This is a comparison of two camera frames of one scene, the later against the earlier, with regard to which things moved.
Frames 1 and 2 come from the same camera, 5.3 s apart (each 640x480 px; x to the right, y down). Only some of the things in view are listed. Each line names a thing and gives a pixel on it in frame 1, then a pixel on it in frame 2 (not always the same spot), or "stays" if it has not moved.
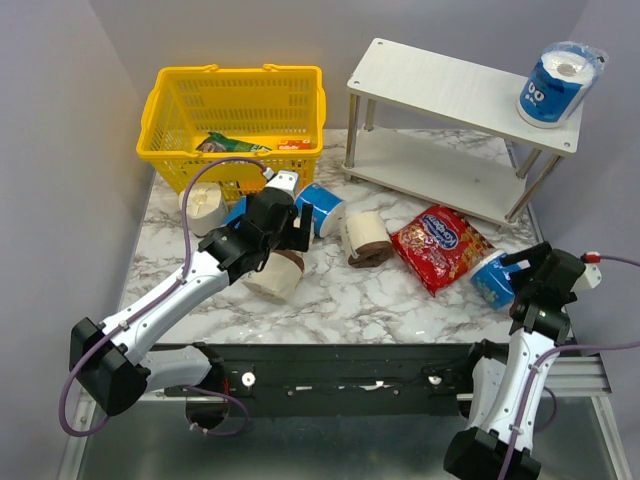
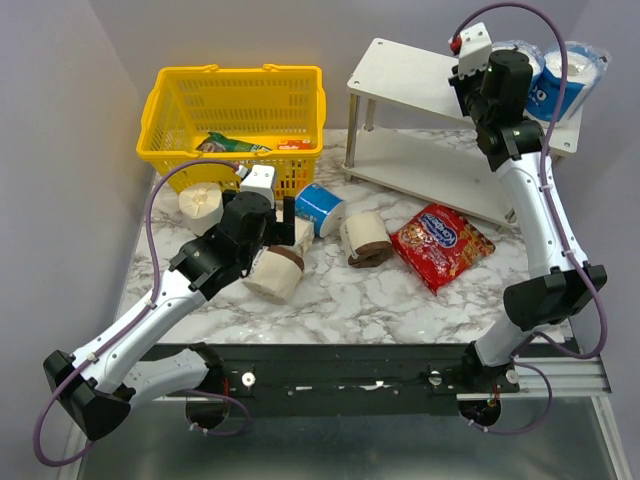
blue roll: (495, 289) → (534, 54)
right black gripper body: (526, 282) → (471, 103)
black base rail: (343, 379) stays
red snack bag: (440, 246) stays
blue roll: (561, 75) stays
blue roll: (322, 201) stays
